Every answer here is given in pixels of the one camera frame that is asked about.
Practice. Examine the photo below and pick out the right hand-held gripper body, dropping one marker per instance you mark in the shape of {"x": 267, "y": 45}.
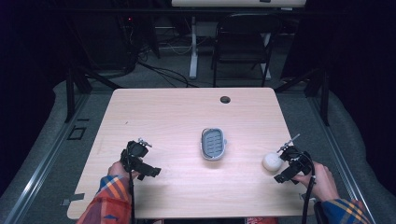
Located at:
{"x": 295, "y": 164}

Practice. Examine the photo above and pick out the grey soap dish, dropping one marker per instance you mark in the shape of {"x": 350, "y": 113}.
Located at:
{"x": 213, "y": 143}

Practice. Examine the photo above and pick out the white round soap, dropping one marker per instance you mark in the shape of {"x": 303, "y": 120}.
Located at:
{"x": 272, "y": 161}

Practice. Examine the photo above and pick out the black folding chair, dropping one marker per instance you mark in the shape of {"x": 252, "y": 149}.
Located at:
{"x": 243, "y": 46}

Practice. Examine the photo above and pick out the white desk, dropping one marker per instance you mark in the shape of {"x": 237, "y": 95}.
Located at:
{"x": 218, "y": 3}

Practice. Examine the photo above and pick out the black floor tape rectangle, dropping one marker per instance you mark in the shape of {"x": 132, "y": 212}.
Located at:
{"x": 71, "y": 133}

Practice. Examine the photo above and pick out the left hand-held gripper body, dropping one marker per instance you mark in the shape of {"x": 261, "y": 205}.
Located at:
{"x": 137, "y": 161}

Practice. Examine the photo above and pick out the person's right hand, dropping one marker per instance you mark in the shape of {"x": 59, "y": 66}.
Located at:
{"x": 323, "y": 183}

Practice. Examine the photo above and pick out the black metal stand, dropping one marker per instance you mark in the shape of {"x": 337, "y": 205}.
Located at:
{"x": 74, "y": 93}
{"x": 317, "y": 90}

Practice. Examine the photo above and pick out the grey tape strip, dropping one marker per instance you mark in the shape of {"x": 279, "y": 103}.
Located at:
{"x": 74, "y": 198}

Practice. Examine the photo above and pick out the metal floor rail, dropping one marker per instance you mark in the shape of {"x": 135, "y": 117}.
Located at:
{"x": 339, "y": 155}
{"x": 43, "y": 165}

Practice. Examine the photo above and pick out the person's left hand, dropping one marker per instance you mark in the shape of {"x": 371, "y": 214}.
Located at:
{"x": 116, "y": 170}

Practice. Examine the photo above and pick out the person's red clothing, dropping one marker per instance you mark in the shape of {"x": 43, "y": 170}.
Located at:
{"x": 261, "y": 220}

